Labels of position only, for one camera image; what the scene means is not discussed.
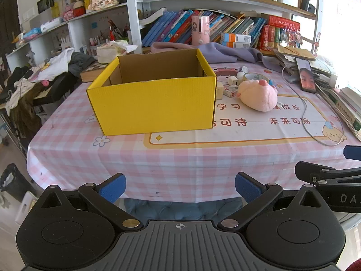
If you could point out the pink cartoon device box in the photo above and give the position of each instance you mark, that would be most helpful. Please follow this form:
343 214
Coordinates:
200 31

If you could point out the dark grey garment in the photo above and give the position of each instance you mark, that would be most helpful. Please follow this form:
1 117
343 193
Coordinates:
81 62

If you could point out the black trash bin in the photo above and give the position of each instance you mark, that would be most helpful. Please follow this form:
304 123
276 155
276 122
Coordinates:
17 183

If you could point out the white shirt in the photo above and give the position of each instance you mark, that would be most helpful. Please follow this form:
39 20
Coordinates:
53 66

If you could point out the blue tissue packet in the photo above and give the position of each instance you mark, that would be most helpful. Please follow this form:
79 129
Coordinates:
31 34

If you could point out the cluster of pens and brushes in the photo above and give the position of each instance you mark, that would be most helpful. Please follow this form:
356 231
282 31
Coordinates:
112 35

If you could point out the small white box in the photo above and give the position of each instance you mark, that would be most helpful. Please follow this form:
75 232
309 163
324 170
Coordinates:
231 91

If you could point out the white flat pack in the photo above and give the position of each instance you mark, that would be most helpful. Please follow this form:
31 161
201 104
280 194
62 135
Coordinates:
52 24

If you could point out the cream tissue box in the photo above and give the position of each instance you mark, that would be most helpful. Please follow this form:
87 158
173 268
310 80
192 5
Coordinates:
107 53

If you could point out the small pink ball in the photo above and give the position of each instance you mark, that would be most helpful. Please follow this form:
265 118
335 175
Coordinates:
45 83

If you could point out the stack of books and papers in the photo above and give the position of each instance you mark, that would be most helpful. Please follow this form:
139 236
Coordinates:
344 104

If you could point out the brown paper envelopes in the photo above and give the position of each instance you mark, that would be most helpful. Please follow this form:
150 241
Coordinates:
296 52

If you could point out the row of colourful books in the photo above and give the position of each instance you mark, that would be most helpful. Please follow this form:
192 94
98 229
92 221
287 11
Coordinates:
169 28

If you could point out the red thick dictionary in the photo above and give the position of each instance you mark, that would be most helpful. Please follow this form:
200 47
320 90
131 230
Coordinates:
282 21

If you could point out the pink cloth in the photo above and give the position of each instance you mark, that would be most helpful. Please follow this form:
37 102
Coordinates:
169 46

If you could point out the white bookshelf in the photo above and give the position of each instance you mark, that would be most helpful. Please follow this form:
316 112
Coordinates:
132 19

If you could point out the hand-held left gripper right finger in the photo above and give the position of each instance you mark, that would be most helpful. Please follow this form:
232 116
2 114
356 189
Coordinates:
247 187

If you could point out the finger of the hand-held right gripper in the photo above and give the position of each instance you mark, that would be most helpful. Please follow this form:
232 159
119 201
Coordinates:
310 172
354 152

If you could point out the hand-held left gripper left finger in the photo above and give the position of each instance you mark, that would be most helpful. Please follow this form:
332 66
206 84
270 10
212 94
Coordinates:
114 187

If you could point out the wooden checkered box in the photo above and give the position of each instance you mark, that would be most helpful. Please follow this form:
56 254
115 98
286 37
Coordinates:
90 74

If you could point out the orange white small carton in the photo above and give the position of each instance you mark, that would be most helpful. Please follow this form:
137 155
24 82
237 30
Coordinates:
235 37
235 45

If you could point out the black smartphone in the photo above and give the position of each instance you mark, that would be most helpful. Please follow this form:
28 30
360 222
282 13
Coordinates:
306 76

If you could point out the brown coat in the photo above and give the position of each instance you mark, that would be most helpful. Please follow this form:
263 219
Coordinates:
26 113

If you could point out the white charger plug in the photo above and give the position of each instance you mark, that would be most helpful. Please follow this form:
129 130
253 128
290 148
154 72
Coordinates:
233 80

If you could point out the purple cloth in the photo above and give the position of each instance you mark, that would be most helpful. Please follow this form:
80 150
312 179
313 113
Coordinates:
225 52

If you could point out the open white book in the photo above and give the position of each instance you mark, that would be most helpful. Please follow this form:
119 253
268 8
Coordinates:
153 15

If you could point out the black picture frame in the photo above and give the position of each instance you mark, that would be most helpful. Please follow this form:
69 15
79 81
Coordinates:
45 4

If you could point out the pink plush toy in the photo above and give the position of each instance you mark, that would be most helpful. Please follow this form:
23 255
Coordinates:
256 96

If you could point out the yellow cardboard box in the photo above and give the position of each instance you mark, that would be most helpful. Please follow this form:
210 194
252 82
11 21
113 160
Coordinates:
155 104

